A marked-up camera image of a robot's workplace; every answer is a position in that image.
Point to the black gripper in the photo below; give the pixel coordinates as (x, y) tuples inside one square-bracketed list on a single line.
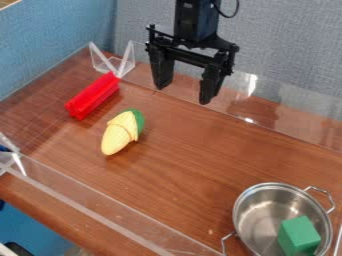
[(168, 48)]

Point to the red rectangular block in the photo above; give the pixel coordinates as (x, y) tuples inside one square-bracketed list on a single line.
[(93, 96)]

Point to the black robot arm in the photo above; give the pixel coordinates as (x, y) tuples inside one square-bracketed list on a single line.
[(197, 20)]

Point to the yellow toy corn cob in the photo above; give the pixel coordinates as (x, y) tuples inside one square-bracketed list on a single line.
[(123, 130)]

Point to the clear acrylic back barrier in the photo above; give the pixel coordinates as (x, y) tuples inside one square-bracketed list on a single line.
[(260, 100)]

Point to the clear acrylic barrier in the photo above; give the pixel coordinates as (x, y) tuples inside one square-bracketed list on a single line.
[(125, 220), (260, 100)]

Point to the silver metal pot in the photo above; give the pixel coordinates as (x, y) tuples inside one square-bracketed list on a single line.
[(269, 203)]

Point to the clear acrylic front barrier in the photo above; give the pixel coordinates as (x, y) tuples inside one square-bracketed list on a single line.
[(125, 220)]

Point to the green cube block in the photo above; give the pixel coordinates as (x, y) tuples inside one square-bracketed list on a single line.
[(298, 237)]

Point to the clear acrylic corner bracket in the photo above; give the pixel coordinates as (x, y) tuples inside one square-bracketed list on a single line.
[(119, 66)]

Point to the clear acrylic left bracket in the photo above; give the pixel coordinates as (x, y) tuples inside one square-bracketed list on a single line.
[(11, 157)]

